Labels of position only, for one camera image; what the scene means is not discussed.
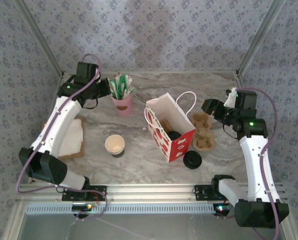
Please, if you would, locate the lidded black coffee cup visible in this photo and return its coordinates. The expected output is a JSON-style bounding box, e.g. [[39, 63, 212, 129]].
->
[[167, 129, 182, 141]]

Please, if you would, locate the red white paper gift bag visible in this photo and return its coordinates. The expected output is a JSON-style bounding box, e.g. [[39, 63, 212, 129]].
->
[[144, 91, 197, 164]]

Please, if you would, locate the pink holder cup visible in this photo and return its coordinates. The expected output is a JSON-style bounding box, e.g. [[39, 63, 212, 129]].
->
[[111, 93, 134, 118]]

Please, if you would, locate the brown pulp cup carrier stack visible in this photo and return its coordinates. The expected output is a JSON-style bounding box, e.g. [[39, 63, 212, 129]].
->
[[190, 112, 216, 153]]

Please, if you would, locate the black cup lid stack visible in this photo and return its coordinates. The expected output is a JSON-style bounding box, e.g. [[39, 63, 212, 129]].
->
[[183, 149, 203, 170]]

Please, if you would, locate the white paper napkin stack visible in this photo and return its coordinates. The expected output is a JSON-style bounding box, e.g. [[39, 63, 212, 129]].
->
[[58, 118, 84, 158]]

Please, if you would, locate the circuit board with LEDs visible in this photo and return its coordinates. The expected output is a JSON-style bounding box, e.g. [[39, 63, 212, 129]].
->
[[72, 203, 94, 213], [213, 203, 232, 216]]

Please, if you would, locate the grey metal sheet panel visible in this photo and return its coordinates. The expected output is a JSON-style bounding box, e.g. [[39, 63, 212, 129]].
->
[[18, 202, 288, 240]]

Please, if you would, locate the purple robot arm cable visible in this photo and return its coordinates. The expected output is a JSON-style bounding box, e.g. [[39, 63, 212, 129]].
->
[[16, 53, 108, 222], [215, 86, 281, 240]]

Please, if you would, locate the thin aluminium table edge rail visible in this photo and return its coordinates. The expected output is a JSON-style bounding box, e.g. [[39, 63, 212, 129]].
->
[[62, 70, 239, 76]]

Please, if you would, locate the aluminium table side rail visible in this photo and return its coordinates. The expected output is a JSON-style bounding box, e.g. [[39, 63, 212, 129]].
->
[[236, 73, 275, 183], [26, 73, 64, 186]]

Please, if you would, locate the aluminium corner post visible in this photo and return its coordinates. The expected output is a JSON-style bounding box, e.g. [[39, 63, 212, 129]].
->
[[13, 0, 65, 77], [236, 0, 288, 77]]

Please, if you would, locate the wide aluminium mounting rail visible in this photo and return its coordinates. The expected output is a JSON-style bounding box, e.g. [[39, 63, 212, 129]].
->
[[15, 183, 288, 204]]

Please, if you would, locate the grey slotted cable duct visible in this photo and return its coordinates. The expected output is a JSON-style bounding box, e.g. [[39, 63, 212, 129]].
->
[[26, 202, 223, 215]]

